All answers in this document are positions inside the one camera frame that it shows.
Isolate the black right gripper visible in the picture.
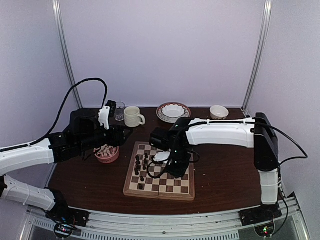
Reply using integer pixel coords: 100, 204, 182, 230
165, 146, 192, 178

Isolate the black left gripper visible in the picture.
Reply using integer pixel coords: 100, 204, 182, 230
77, 122, 133, 153

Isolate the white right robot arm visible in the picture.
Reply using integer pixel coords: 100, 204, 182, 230
149, 112, 279, 221

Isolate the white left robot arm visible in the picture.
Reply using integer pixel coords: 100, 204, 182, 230
0, 106, 133, 222

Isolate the wooden chess board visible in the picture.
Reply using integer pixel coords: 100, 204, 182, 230
123, 141, 196, 201

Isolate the cream ribbed mug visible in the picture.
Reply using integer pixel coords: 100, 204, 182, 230
124, 106, 146, 128

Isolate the clear drinking glass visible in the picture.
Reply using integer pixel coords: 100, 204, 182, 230
114, 101, 126, 122

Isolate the white scalloped bowl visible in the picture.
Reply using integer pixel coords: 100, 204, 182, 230
161, 104, 185, 118

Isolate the pink bowl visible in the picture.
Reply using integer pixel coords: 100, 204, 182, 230
93, 145, 120, 164

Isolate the small white floral bowl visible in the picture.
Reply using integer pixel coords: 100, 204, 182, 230
209, 105, 229, 120

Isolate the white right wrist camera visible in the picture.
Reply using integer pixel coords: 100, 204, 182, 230
151, 151, 171, 165

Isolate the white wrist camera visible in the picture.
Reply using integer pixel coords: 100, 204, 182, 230
151, 151, 171, 165
98, 100, 117, 130

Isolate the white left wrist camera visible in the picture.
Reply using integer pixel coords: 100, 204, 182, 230
98, 100, 117, 130

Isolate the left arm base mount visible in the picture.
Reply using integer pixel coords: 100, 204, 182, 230
44, 208, 90, 227

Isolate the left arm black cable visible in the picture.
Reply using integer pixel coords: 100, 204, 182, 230
0, 77, 109, 152

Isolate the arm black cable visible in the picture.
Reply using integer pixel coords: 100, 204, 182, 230
0, 77, 109, 152
146, 119, 309, 226

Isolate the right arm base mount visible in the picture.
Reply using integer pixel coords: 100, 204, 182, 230
239, 207, 282, 226

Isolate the aluminium front rail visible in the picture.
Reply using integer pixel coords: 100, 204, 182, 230
18, 197, 311, 240

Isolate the right aluminium frame post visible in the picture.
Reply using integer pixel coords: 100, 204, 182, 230
241, 0, 273, 116

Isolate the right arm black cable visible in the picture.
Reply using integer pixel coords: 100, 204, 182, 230
146, 119, 309, 226

